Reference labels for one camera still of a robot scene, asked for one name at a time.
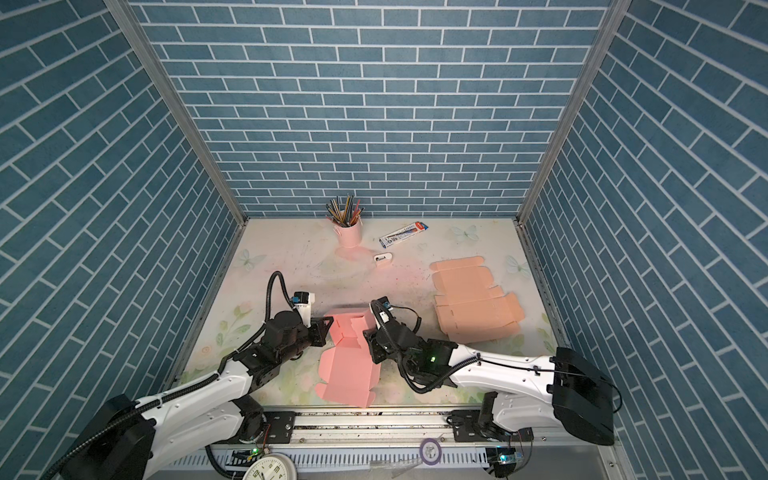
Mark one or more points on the peach paper box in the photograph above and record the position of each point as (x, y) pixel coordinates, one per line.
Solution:
(470, 306)

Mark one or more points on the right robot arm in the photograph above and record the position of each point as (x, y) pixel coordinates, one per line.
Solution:
(520, 391)

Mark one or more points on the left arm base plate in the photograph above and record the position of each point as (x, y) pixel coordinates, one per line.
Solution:
(271, 427)

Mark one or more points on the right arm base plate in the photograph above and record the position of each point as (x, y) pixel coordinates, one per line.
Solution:
(475, 426)

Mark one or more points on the pink pencil bucket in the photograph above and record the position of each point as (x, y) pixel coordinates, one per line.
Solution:
(349, 236)

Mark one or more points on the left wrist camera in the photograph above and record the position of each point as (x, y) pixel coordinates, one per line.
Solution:
(303, 303)

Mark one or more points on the white round clock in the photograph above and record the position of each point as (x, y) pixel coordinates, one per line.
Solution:
(272, 467)

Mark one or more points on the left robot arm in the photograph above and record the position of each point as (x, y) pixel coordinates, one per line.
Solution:
(132, 439)

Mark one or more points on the pink paper box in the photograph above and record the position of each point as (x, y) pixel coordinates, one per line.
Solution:
(347, 371)

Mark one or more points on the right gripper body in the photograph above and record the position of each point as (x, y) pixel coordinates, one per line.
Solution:
(412, 370)

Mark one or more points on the coloured pencils bundle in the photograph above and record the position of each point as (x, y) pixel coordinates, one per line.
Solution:
(345, 211)

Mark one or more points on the blue white pen box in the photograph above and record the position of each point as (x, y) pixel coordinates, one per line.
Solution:
(402, 234)

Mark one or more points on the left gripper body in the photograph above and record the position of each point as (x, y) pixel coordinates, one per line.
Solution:
(301, 345)

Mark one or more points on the metal base rail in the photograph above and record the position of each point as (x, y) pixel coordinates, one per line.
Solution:
(337, 439)

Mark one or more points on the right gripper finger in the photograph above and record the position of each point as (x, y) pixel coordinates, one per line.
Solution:
(377, 351)
(380, 312)

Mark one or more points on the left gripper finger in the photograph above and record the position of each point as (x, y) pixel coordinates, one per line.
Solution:
(318, 324)
(318, 339)

